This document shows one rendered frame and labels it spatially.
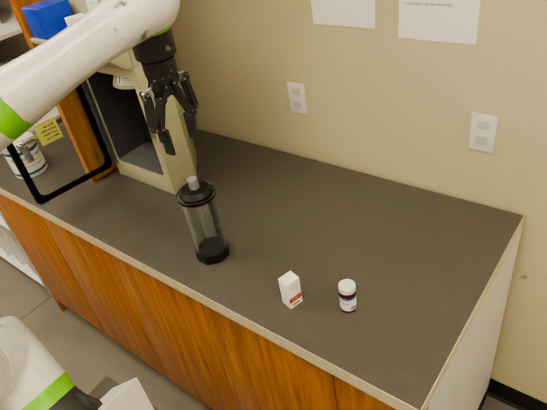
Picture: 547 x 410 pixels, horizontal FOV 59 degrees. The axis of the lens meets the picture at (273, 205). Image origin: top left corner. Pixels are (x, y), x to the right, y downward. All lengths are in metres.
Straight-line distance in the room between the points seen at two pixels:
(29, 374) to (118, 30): 0.62
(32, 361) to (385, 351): 0.72
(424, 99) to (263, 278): 0.69
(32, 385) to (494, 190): 1.27
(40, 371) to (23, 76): 0.51
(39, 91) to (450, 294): 1.00
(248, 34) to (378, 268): 0.92
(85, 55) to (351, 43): 0.84
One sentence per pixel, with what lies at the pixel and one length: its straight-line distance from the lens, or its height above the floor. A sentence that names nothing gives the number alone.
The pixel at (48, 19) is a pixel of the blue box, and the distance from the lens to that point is 1.64.
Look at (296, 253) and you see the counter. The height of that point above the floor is 0.94.
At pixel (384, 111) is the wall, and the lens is 1.57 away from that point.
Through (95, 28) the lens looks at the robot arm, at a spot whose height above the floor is 1.67.
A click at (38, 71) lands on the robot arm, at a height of 1.62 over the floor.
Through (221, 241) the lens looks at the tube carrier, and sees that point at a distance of 1.39.
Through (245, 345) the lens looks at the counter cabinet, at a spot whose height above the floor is 0.75.
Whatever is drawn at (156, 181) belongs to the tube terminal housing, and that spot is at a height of 0.97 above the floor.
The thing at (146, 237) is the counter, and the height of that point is 0.94.
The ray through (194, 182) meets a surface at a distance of 1.29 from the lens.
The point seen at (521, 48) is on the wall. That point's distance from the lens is 1.36.
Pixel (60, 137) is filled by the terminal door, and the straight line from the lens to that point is 1.83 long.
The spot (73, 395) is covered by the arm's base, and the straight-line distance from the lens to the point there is 1.00.
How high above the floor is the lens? 1.88
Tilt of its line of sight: 37 degrees down
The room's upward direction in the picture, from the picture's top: 10 degrees counter-clockwise
